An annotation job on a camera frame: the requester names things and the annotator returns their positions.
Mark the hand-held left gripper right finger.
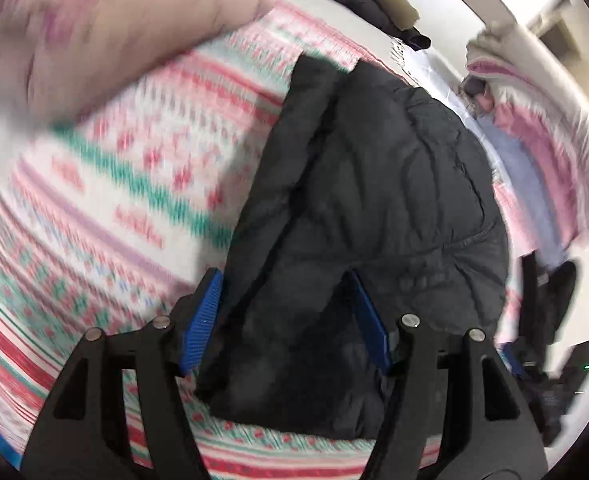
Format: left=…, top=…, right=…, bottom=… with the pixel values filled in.
left=347, top=270, right=550, bottom=480

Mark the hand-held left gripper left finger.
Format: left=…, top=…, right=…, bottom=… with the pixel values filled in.
left=19, top=267, right=225, bottom=480

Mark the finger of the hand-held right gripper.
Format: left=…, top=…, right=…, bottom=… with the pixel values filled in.
left=518, top=255, right=579, bottom=347

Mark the black puffer jacket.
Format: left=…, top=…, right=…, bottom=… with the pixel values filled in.
left=194, top=54, right=511, bottom=441

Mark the lavender cloth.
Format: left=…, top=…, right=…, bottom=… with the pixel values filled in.
left=477, top=107, right=567, bottom=273

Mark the patterned knit-print blanket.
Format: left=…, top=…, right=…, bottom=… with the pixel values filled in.
left=0, top=0, right=525, bottom=478

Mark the beige and pink comforter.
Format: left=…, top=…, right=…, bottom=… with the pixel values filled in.
left=463, top=21, right=589, bottom=243

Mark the white quilted sheet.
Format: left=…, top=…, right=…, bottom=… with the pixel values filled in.
left=388, top=39, right=480, bottom=126

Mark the light grey bed sheet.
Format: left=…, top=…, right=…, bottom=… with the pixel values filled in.
left=0, top=85, right=70, bottom=231

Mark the pink floral fleece blanket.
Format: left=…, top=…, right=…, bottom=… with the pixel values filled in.
left=0, top=0, right=285, bottom=126

